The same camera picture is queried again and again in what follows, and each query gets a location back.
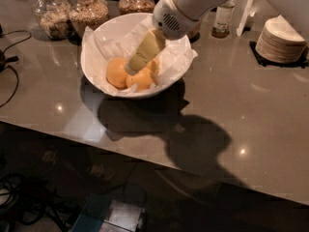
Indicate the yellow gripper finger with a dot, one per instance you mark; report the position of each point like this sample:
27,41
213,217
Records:
151,45

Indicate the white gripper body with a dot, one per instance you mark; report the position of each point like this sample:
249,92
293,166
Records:
174,19

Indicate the white upright card stand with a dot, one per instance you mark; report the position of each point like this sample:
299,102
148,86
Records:
245,11

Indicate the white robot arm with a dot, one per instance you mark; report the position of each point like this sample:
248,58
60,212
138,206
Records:
292,10

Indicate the black tray under plates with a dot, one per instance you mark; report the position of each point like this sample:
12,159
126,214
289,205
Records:
302,62

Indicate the glass jar with grains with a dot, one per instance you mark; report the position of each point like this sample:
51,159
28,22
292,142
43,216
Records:
88,13

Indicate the blue and silver box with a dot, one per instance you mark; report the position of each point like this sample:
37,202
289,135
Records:
101,214

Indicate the glass jar with colourful cereal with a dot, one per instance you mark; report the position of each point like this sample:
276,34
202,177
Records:
194,31

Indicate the white paper liner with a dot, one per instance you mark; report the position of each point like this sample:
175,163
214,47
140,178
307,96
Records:
106,45

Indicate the glass jar with brown cereal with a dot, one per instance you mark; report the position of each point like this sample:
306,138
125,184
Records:
136,6

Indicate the orange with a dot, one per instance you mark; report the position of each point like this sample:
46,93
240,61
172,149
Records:
116,73
143,79
153,66

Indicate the glass jar with oats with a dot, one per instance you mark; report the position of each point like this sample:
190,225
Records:
53,18

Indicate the stack of white plates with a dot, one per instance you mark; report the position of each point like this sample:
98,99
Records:
279,42

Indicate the white ceramic bowl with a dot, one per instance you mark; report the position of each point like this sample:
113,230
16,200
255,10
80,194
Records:
109,26

